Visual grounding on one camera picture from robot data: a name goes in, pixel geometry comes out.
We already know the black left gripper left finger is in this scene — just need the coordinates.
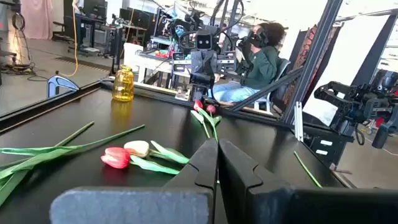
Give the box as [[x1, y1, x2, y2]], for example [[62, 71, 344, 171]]
[[49, 138, 219, 224]]

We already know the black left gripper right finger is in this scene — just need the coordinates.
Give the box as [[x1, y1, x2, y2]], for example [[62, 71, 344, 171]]
[[218, 138, 398, 224]]

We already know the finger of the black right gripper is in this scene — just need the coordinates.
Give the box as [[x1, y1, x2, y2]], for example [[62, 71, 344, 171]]
[[201, 73, 216, 89], [190, 73, 203, 89]]

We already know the cream artificial tulip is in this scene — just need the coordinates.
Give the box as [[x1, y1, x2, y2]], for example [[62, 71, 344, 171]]
[[123, 139, 190, 165], [0, 124, 146, 183], [293, 150, 323, 189]]

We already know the yellow glass vase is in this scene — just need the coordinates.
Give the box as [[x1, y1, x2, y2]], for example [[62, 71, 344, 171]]
[[112, 64, 135, 103]]

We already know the person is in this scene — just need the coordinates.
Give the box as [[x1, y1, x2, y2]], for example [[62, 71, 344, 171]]
[[207, 21, 286, 104], [72, 0, 85, 16]]

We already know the grey chair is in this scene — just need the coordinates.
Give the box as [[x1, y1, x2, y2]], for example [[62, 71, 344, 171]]
[[253, 58, 292, 113]]

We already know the red patterned cloth panel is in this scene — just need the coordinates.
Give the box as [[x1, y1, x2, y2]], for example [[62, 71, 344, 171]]
[[282, 24, 318, 106]]

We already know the black desk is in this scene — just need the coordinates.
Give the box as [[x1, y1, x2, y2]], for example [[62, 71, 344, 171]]
[[63, 0, 108, 55]]

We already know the blue plastic clamp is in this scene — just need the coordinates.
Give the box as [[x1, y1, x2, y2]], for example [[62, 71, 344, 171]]
[[46, 75, 80, 99]]

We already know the pink curtain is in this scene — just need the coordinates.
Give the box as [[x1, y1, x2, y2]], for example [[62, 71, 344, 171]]
[[19, 0, 54, 40]]

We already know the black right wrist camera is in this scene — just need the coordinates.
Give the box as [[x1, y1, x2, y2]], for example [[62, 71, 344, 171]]
[[195, 33, 214, 50]]

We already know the dark diagonal frame brace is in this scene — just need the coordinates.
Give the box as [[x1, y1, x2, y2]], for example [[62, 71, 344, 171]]
[[228, 67, 305, 113]]

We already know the white metal bracket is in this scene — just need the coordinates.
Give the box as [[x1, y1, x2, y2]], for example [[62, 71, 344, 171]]
[[293, 101, 304, 142]]

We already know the dark metal frame post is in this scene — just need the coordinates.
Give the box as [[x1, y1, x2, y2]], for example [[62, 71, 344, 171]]
[[351, 14, 398, 87], [280, 0, 344, 125]]

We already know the black bracket with white slots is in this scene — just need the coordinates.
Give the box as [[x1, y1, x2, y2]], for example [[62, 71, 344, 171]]
[[306, 124, 355, 167]]

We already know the yellow hanging cable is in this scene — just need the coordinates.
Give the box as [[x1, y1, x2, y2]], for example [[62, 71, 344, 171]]
[[57, 5, 79, 78]]

